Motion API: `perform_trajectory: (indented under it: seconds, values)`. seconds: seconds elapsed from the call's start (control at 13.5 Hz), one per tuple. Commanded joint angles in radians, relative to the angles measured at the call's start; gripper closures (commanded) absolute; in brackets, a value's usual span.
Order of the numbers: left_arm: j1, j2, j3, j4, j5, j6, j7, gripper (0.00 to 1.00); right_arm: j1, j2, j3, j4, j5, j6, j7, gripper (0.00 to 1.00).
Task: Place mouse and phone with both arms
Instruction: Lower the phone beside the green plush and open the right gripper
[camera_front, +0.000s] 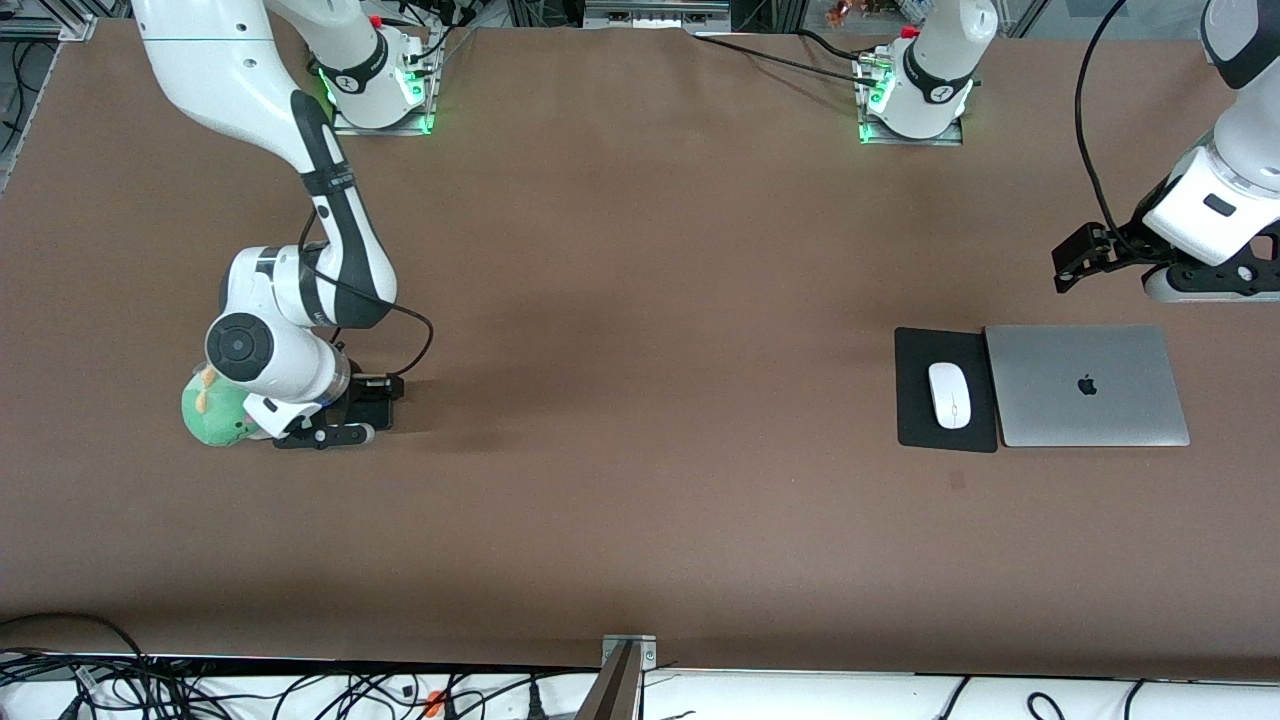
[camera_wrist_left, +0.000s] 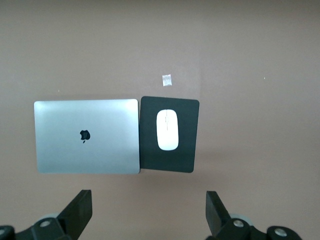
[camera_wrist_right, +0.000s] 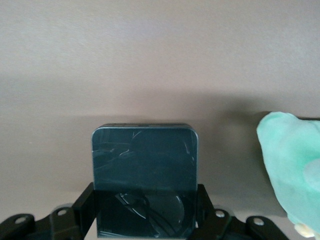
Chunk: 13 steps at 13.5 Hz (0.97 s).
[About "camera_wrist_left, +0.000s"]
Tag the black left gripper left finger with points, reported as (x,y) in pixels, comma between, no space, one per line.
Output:
(77,215)

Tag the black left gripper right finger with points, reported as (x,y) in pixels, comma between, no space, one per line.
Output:
(217,217)

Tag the white computer mouse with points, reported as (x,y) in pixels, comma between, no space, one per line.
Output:
(167,132)

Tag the black mouse pad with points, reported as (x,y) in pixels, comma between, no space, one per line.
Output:
(150,160)

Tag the silver laptop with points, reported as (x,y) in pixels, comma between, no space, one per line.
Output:
(62,150)

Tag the small clear tape piece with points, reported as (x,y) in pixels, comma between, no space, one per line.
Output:
(167,80)

